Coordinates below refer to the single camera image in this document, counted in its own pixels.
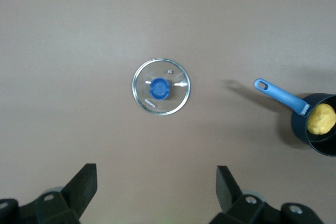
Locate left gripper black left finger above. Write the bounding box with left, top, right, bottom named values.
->
left=0, top=163, right=98, bottom=224

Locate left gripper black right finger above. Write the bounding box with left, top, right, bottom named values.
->
left=209, top=165, right=325, bottom=224

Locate glass lid with blue knob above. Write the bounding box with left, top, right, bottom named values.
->
left=131, top=58, right=192, bottom=116

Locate dark pot with blue handle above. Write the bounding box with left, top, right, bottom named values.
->
left=253, top=78, right=336, bottom=158

